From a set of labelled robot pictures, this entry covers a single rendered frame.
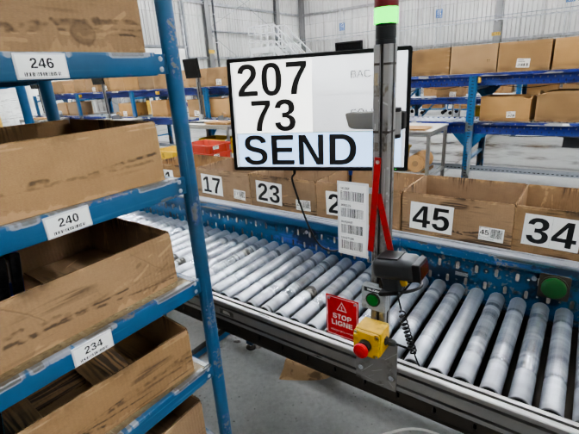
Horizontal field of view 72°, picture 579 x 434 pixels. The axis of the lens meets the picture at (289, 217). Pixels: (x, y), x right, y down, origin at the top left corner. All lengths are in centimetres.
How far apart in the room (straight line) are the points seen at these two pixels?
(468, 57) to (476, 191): 440
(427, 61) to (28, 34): 588
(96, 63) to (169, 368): 55
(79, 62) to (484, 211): 131
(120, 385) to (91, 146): 41
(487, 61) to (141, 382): 573
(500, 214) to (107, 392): 128
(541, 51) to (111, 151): 565
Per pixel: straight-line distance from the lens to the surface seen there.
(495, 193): 184
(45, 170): 64
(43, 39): 65
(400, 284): 100
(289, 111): 111
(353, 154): 108
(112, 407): 82
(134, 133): 70
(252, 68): 114
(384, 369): 120
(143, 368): 82
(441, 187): 188
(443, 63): 622
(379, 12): 94
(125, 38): 71
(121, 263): 73
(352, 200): 101
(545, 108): 578
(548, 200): 182
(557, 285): 154
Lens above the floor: 150
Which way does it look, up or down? 19 degrees down
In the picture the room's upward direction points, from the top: 4 degrees counter-clockwise
